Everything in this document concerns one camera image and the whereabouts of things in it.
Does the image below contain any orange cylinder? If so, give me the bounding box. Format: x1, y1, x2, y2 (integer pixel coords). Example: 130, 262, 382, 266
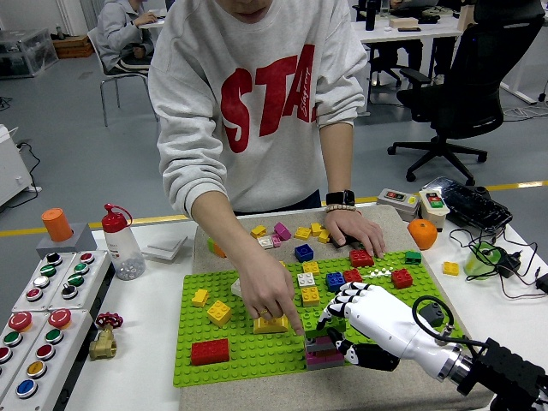
41, 207, 74, 242

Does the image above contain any grey emergency-stop button box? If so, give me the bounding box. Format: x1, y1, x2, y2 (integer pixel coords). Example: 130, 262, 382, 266
0, 307, 94, 411
0, 310, 51, 402

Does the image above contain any metal frame chair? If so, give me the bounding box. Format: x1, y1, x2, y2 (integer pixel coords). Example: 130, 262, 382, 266
86, 27, 160, 128

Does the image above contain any red long brick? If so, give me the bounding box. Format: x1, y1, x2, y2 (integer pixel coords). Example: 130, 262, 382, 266
189, 337, 231, 366

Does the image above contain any lime green long brick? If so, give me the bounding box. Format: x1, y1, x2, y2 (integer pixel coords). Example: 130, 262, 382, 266
304, 313, 347, 340

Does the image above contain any black smartwatch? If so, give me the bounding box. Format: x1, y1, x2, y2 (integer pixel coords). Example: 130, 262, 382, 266
325, 189, 357, 207

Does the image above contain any magenta long brick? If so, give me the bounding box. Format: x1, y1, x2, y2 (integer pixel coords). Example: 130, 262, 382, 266
306, 348, 343, 366

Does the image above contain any white switch box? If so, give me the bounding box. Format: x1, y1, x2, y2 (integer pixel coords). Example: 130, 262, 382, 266
418, 188, 451, 235

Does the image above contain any person's right hand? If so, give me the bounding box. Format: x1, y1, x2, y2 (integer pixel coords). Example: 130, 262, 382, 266
239, 252, 306, 337

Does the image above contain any white square panel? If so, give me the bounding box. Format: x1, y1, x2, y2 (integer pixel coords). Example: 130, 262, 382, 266
142, 234, 189, 263

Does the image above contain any squeeze bottle red cap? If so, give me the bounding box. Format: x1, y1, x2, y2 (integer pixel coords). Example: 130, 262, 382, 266
101, 203, 146, 282

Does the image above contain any brass valve red handwheel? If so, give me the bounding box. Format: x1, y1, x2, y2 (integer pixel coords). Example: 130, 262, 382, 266
88, 311, 124, 361

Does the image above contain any grey block base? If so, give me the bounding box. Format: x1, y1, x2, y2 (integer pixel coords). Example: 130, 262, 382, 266
36, 222, 98, 260

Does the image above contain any large yellow square brick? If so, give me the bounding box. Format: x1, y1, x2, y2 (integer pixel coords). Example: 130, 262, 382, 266
205, 299, 233, 328

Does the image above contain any yellow curved brick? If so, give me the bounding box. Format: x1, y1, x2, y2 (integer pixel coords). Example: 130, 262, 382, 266
252, 314, 290, 336

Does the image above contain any blue toy brick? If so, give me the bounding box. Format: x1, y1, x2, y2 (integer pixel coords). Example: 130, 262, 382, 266
325, 271, 347, 294
294, 242, 316, 264

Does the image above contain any person's left hand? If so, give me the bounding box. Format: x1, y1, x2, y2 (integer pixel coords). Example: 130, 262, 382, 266
323, 209, 388, 259

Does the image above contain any grey base brick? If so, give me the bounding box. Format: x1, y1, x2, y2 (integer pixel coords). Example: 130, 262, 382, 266
306, 359, 346, 372

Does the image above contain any grey four-button box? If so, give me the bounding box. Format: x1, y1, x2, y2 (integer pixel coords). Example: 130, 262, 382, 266
47, 250, 113, 310
11, 252, 78, 313

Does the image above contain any thin black cable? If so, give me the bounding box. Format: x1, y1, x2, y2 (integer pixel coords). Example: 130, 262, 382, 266
448, 225, 548, 301

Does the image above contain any grey-brown mat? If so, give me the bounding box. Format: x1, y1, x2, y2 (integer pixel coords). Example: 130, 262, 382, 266
178, 204, 493, 411

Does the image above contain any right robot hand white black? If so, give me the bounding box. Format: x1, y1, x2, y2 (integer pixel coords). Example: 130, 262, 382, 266
316, 280, 462, 379

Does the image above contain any white cabinet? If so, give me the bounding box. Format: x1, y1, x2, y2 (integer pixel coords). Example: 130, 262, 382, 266
0, 123, 34, 209

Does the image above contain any orange fruit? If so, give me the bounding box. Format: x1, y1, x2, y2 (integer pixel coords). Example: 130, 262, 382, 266
407, 218, 439, 252

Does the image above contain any grey switch box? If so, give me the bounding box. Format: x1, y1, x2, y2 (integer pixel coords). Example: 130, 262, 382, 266
376, 187, 421, 223

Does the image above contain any black power adapter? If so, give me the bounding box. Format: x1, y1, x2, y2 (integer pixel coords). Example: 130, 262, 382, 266
496, 249, 524, 278

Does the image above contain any clear plastic crate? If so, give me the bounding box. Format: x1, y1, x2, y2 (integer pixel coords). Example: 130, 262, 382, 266
0, 27, 60, 80

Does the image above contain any black bottle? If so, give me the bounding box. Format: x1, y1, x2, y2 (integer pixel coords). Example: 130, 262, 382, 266
365, 0, 381, 32

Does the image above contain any black office chair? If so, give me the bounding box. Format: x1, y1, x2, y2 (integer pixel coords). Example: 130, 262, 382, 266
387, 15, 547, 186

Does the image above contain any wooden pallet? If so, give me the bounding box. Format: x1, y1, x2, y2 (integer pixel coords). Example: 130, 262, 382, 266
51, 36, 94, 60

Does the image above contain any seated person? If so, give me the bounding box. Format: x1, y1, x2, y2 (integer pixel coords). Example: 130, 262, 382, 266
94, 0, 158, 74

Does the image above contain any green baseplate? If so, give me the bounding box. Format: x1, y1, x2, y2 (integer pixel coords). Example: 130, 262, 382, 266
173, 250, 466, 389

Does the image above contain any dark grey slope brick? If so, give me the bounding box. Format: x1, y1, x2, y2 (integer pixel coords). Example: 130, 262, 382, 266
417, 301, 446, 329

